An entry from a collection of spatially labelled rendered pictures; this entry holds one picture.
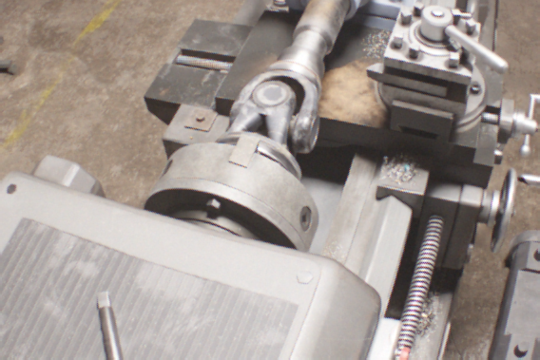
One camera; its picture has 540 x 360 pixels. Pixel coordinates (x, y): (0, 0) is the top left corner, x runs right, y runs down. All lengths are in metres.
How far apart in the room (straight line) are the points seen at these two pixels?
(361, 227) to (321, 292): 0.66
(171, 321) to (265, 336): 0.09
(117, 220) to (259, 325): 0.20
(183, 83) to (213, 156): 0.64
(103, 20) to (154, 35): 0.36
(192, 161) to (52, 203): 0.26
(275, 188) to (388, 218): 0.43
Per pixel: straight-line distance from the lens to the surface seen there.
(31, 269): 0.72
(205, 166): 0.92
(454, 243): 1.53
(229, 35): 1.66
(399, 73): 1.22
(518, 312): 1.99
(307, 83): 1.13
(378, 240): 1.26
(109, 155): 2.67
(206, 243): 0.69
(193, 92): 1.52
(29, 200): 0.79
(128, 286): 0.67
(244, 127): 1.04
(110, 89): 2.94
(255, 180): 0.90
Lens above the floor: 1.90
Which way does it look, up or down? 47 degrees down
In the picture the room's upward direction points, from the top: 5 degrees counter-clockwise
